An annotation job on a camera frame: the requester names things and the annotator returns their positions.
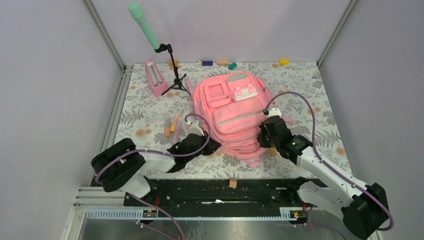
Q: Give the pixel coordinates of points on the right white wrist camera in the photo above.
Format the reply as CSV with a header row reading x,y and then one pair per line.
x,y
272,112

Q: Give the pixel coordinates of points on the long tan wooden block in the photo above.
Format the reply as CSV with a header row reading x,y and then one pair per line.
x,y
223,62

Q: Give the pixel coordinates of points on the teal toy block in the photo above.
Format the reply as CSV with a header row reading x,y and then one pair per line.
x,y
232,66

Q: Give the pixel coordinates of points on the tan wooden block rear left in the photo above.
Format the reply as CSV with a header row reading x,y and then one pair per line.
x,y
173,62

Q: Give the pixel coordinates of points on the yellow toy block rear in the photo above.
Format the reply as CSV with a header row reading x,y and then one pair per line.
x,y
284,62

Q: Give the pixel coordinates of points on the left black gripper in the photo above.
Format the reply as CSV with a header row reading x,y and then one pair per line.
x,y
213,146

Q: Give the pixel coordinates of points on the wooden block on base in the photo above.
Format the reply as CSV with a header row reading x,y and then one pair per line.
x,y
232,183

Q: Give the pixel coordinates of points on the tan block near backpack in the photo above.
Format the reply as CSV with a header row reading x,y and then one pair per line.
x,y
272,152

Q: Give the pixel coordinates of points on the mint green microphone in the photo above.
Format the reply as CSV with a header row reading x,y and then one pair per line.
x,y
137,13

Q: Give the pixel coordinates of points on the purple toy block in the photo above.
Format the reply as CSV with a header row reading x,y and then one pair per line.
x,y
207,63

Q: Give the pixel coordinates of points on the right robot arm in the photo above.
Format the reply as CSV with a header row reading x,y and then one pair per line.
x,y
363,208

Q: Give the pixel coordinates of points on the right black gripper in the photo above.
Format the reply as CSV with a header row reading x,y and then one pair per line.
x,y
263,143

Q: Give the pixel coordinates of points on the pink metronome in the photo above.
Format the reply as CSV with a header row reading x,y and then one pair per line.
x,y
155,80

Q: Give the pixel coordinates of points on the pink school backpack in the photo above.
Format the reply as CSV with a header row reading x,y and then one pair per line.
x,y
233,106

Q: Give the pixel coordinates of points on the black microphone tripod stand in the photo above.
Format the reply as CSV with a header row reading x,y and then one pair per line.
x,y
178,80

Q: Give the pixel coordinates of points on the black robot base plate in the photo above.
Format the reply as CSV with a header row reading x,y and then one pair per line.
x,y
212,198

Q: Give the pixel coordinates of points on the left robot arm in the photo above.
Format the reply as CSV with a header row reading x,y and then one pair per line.
x,y
117,167

